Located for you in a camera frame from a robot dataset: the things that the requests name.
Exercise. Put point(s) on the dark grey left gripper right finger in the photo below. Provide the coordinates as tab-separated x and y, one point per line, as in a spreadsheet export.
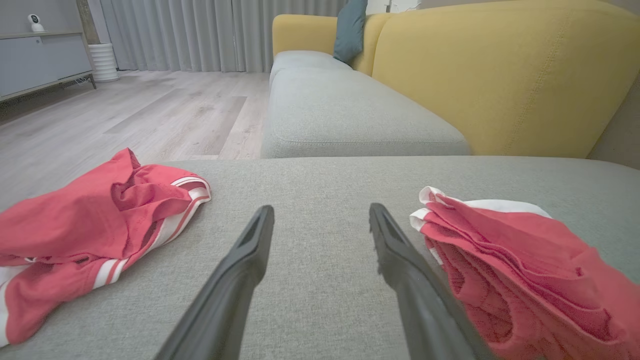
420	305

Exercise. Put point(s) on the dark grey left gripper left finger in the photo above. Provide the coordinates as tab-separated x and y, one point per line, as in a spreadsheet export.
225	300

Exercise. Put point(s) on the red basketball jersey white trim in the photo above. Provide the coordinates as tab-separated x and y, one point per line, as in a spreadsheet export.
75	225

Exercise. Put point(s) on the folded red garment white trim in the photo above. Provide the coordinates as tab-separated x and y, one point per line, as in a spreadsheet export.
525	260

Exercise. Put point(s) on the long grey sofa seat cushion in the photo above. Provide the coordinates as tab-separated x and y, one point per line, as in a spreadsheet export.
350	115

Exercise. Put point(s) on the wide yellow sofa backrest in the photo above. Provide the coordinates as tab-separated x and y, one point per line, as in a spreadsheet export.
500	75

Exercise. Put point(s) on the short grey sofa seat cushion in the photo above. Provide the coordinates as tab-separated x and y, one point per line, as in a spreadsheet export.
300	59

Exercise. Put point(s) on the grey pleated curtain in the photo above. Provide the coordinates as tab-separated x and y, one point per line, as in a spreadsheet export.
200	35

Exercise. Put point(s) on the white ribbed vase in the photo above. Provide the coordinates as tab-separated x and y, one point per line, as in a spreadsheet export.
104	62

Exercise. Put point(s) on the narrow yellow sofa backrest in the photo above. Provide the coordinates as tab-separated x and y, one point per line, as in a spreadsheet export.
300	32

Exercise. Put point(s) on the teal throw pillow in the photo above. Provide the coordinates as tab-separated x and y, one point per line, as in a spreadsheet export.
350	30

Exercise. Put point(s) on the grey sideboard cabinet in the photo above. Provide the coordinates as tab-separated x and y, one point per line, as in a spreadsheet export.
40	62

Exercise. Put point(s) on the small white security camera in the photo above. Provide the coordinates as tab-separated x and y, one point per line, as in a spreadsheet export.
35	22

